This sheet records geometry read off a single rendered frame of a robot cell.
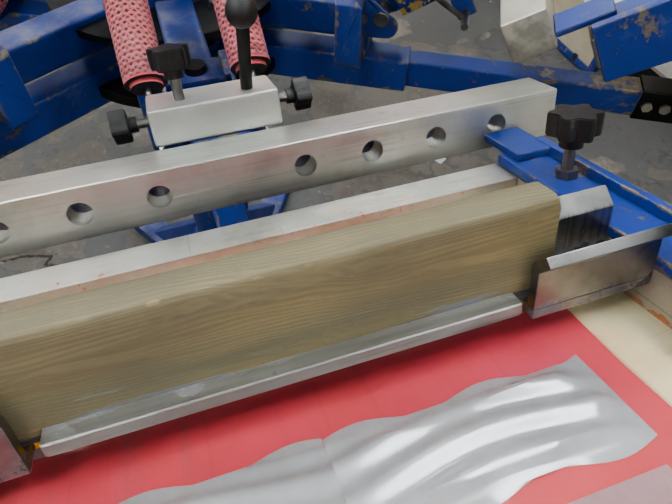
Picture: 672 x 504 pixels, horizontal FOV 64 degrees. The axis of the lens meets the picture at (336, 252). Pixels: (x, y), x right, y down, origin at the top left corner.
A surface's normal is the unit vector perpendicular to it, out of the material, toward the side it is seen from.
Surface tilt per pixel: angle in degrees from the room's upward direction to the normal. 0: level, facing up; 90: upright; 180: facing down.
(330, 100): 0
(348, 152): 71
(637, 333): 19
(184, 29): 0
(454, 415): 4
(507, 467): 14
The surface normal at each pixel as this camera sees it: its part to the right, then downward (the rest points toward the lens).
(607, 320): -0.09, -0.83
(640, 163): 0.02, -0.62
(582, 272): 0.31, 0.50
